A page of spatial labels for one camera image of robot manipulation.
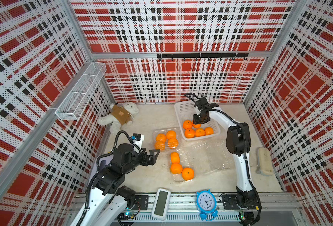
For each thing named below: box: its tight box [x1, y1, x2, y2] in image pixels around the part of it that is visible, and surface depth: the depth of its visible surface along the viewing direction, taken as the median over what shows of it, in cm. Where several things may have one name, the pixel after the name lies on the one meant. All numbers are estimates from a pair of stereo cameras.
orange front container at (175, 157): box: [170, 151, 180, 164], surface depth 87 cm
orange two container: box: [184, 128, 196, 139], surface depth 98 cm
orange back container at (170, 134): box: [166, 129, 177, 140], surface depth 98 cm
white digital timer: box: [151, 188, 171, 221], surface depth 72 cm
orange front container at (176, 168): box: [170, 162, 183, 175], surface depth 83 cm
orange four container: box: [204, 126, 215, 136], surface depth 98 cm
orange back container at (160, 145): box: [154, 140, 167, 151], surface depth 93 cm
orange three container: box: [194, 128, 206, 138], surface depth 99 cm
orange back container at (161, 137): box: [155, 133, 167, 143], surface depth 97 cm
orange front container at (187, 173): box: [181, 167, 195, 181], surface depth 81 cm
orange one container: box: [182, 119, 193, 130], surface depth 103 cm
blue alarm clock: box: [195, 189, 218, 222], surface depth 72 cm
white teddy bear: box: [96, 101, 140, 135], surface depth 106 cm
